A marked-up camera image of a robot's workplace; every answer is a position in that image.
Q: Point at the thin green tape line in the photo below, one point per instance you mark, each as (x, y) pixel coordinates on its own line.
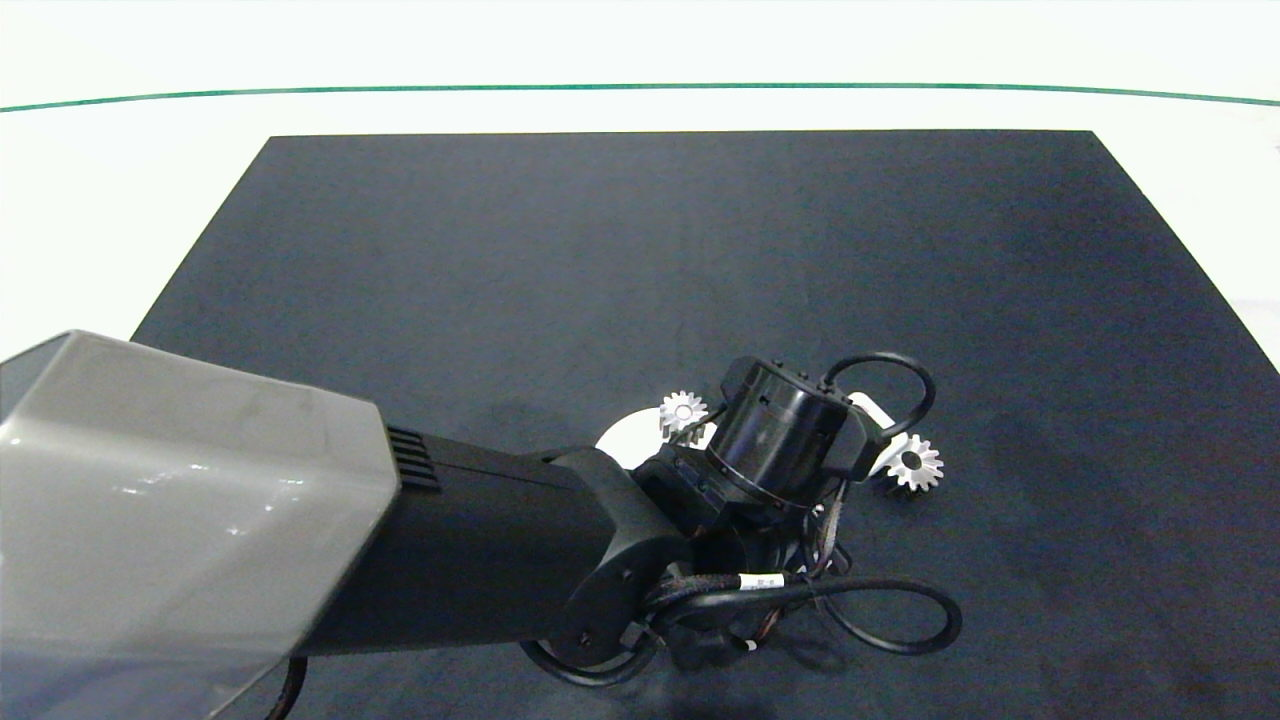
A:
(640, 85)

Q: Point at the dark rectangular mat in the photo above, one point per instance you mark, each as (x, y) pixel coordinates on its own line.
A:
(600, 250)

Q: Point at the small steel gear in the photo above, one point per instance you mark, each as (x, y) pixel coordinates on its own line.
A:
(669, 411)

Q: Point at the round white pin plate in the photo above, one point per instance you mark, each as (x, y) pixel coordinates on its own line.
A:
(625, 440)

